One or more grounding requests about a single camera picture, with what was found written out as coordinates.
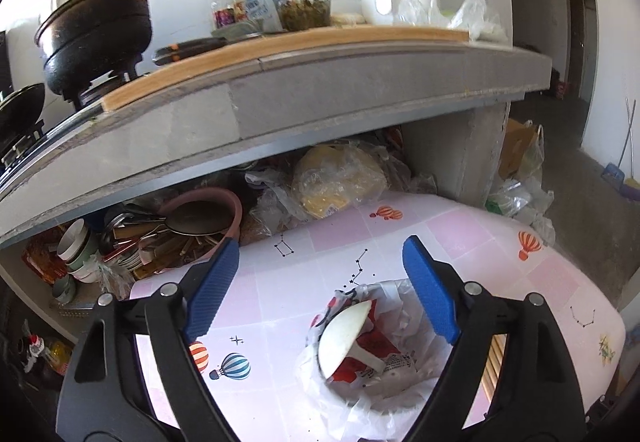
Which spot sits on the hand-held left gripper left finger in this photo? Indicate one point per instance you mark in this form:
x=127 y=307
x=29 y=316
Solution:
x=215 y=292

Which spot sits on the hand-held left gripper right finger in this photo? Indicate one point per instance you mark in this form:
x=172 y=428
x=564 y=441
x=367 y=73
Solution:
x=430 y=292

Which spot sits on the pile of wooden chopsticks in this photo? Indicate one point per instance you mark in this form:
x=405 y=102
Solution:
x=494 y=367

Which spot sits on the steel container with white bag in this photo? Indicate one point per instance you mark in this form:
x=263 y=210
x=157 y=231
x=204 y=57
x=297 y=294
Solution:
x=390 y=402

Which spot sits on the pink plastic basin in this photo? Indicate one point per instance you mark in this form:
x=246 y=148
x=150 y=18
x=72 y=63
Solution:
x=235 y=212

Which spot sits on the pink patterned table cover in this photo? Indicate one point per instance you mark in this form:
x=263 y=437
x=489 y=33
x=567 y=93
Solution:
x=350 y=242

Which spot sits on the green print plastic bag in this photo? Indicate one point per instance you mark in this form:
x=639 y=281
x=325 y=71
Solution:
x=520 y=207

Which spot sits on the bag of yellow food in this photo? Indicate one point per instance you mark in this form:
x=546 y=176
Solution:
x=335 y=182

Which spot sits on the stack of white bowls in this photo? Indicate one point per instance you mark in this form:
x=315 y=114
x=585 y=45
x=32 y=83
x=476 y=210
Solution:
x=75 y=247

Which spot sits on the small green cup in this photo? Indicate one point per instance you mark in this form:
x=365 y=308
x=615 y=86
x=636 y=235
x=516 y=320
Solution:
x=64 y=289

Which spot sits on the yellow label jar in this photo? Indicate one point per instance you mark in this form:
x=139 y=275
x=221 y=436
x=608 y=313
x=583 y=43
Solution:
x=60 y=357

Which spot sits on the brown cardboard box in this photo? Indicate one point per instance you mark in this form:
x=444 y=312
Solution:
x=515 y=147

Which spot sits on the red snack packet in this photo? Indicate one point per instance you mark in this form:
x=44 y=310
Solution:
x=40 y=262

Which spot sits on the red white small bottle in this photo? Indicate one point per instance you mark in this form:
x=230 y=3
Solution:
x=36 y=352

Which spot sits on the grey concrete counter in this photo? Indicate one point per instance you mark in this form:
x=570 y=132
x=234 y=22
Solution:
x=350 y=87

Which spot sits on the long wooden cutting board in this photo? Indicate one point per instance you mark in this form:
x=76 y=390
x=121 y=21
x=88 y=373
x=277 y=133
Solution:
x=200 y=67

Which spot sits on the blue broom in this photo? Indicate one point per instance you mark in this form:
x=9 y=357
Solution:
x=627 y=182

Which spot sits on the steel gas stove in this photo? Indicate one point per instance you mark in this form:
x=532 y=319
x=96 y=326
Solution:
x=95 y=91

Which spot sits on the grey plate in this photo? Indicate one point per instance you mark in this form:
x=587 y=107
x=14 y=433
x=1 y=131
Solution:
x=235 y=29

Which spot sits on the black wok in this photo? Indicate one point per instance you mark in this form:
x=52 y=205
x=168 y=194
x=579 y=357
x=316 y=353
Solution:
x=20 y=109

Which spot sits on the white crumpled plastic bag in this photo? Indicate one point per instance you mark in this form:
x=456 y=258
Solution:
x=475 y=19

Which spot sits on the black pot with steel lid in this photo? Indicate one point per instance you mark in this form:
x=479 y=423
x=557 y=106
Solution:
x=100 y=32

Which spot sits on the clear bottle with gold cap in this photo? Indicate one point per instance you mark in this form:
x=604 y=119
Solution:
x=221 y=2

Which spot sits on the dark wooden door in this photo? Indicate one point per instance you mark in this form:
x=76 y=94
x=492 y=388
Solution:
x=580 y=42

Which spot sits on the glass jar of pickles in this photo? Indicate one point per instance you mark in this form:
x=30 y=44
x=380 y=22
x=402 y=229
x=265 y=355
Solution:
x=305 y=7

